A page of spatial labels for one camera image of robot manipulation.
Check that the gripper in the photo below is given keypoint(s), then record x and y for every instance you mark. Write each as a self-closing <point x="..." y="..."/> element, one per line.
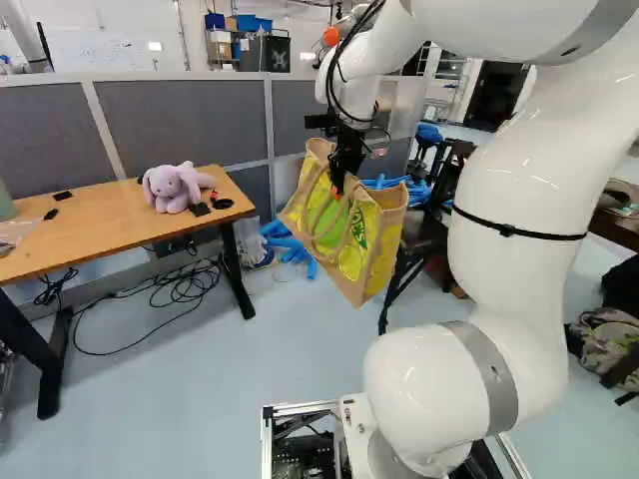
<point x="349" y="144"/>

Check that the jute tote bag yellow print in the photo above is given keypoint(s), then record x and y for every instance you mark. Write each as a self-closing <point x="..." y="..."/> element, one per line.
<point x="344" y="239"/>

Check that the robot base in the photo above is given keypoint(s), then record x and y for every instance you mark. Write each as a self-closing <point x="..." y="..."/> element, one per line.
<point x="299" y="449"/>

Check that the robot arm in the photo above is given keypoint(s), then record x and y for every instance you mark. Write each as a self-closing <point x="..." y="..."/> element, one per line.
<point x="524" y="199"/>

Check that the clear plastic bag of items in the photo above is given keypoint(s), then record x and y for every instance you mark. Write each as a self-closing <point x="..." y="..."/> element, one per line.
<point x="252" y="244"/>

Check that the clear plastic bag with parts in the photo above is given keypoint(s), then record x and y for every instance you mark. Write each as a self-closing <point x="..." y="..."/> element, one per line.
<point x="20" y="234"/>

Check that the blue foam tube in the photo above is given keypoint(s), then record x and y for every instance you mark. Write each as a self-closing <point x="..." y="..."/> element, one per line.
<point x="299" y="257"/>
<point x="275" y="229"/>

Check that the black square pad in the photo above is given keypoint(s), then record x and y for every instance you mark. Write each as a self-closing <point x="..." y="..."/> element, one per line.
<point x="199" y="209"/>

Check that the grey office partition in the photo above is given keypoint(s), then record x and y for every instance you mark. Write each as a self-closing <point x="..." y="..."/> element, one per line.
<point x="175" y="120"/>

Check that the purple plush bunny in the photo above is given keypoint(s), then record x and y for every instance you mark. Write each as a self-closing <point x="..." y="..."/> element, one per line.
<point x="170" y="192"/>

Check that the wooden table with black legs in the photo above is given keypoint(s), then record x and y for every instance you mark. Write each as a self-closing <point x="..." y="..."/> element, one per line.
<point x="100" y="234"/>

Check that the black rounded flat pad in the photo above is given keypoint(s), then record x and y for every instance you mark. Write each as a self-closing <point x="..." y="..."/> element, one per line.
<point x="62" y="195"/>

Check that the small black block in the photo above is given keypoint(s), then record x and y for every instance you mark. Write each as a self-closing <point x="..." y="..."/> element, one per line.
<point x="51" y="214"/>

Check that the camouflage backpack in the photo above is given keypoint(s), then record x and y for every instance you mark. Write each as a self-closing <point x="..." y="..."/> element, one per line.
<point x="604" y="339"/>

